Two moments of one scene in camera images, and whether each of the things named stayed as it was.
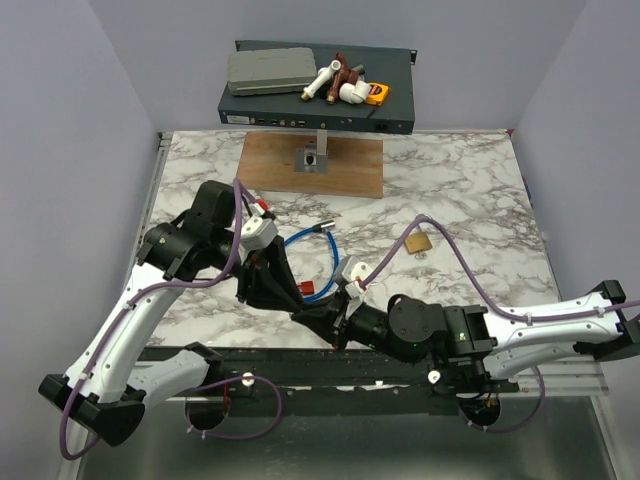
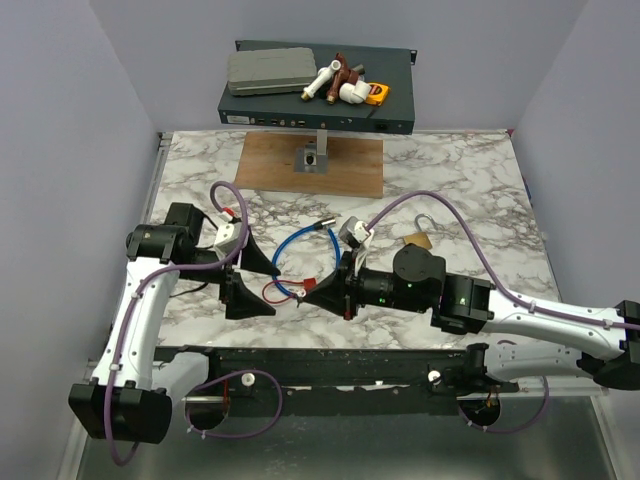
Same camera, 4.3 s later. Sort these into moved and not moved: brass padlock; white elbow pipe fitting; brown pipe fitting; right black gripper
Moved: right black gripper
Not moved: brown pipe fitting; brass padlock; white elbow pipe fitting
